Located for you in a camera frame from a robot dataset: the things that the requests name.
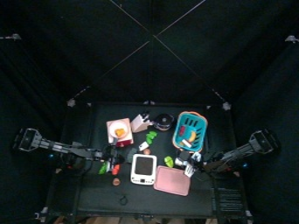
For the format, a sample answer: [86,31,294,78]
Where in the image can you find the green toy pepper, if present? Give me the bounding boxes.
[97,162,107,176]

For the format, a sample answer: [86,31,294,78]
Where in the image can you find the white sushi roll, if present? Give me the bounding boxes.
[137,141,150,152]

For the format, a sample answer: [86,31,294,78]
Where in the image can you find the teal basket with orange rim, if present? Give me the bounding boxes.
[172,110,209,153]

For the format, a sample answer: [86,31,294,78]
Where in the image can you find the black toy pot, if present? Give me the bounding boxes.
[153,112,174,131]

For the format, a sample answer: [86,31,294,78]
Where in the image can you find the green toy vegetable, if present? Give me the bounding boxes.
[143,130,158,145]

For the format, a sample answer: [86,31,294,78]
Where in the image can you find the red and white box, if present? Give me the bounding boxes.
[105,117,134,148]

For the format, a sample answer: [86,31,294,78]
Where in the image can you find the beige toy knife block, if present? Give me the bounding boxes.
[129,111,152,134]

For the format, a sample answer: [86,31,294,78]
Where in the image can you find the green toy leaf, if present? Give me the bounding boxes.
[162,156,174,169]

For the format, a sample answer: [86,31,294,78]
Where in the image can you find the pink cutting board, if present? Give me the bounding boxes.
[153,164,192,197]

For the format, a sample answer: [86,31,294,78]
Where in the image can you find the white slotted toy spatula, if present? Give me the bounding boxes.
[182,163,197,179]

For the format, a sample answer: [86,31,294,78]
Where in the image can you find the white tablet device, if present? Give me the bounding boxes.
[129,153,158,186]

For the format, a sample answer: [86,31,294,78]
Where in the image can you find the white round plate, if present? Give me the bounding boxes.
[107,121,129,139]

